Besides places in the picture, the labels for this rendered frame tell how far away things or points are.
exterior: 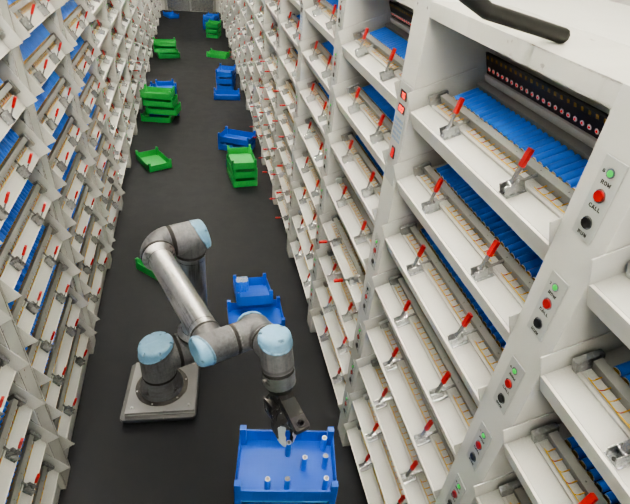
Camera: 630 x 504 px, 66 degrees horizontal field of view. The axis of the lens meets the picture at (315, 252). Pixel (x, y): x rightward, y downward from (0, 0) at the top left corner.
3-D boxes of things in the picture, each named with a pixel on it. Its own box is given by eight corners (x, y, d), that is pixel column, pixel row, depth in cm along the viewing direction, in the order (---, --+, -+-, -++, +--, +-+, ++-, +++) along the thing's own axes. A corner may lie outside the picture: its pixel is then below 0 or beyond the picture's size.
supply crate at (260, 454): (234, 500, 141) (233, 486, 136) (240, 438, 158) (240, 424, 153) (335, 501, 143) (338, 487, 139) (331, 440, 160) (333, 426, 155)
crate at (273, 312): (229, 335, 260) (229, 325, 255) (227, 310, 275) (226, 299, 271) (284, 330, 266) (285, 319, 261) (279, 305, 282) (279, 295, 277)
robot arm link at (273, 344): (280, 318, 135) (298, 333, 127) (284, 355, 140) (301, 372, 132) (250, 329, 131) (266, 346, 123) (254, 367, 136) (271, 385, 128)
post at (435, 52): (342, 446, 211) (432, 0, 109) (337, 428, 219) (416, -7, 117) (385, 440, 216) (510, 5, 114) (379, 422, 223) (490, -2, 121)
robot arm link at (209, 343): (129, 228, 171) (198, 350, 125) (163, 220, 177) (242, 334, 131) (134, 254, 178) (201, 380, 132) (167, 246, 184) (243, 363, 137)
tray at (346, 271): (361, 320, 180) (355, 303, 174) (324, 231, 228) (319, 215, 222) (411, 301, 180) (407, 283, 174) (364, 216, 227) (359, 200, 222)
